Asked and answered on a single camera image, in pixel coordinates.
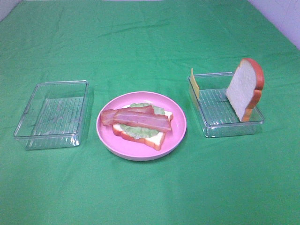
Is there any bacon strip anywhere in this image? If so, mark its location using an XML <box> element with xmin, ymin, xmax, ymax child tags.
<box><xmin>113</xmin><ymin>110</ymin><xmax>172</xmax><ymax>132</ymax></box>
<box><xmin>100</xmin><ymin>105</ymin><xmax>154</xmax><ymax>125</ymax></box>

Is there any green lettuce leaf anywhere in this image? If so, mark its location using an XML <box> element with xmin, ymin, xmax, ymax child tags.
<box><xmin>114</xmin><ymin>103</ymin><xmax>167</xmax><ymax>139</ymax></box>

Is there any bread slice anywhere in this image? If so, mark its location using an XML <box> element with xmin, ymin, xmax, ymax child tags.
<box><xmin>112</xmin><ymin>105</ymin><xmax>173</xmax><ymax>150</ymax></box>
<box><xmin>225</xmin><ymin>58</ymin><xmax>265</xmax><ymax>122</ymax></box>

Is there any pink round plate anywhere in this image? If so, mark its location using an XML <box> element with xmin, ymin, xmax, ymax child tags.
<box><xmin>96</xmin><ymin>91</ymin><xmax>187</xmax><ymax>161</ymax></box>

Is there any yellow cheese slice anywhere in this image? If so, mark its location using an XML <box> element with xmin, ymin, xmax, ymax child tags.
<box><xmin>190</xmin><ymin>68</ymin><xmax>200</xmax><ymax>100</ymax></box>

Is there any right clear plastic tray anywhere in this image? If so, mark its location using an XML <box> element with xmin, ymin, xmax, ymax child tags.
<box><xmin>188</xmin><ymin>72</ymin><xmax>264</xmax><ymax>138</ymax></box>

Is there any clear plastic tray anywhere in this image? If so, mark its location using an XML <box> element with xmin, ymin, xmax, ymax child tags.
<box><xmin>13</xmin><ymin>80</ymin><xmax>89</xmax><ymax>150</ymax></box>
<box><xmin>188</xmin><ymin>72</ymin><xmax>264</xmax><ymax>138</ymax></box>

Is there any green tablecloth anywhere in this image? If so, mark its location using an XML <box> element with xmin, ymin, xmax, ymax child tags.
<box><xmin>0</xmin><ymin>0</ymin><xmax>300</xmax><ymax>225</ymax></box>

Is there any left clear plastic tray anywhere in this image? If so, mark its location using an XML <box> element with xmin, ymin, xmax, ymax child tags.
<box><xmin>13</xmin><ymin>80</ymin><xmax>89</xmax><ymax>150</ymax></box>

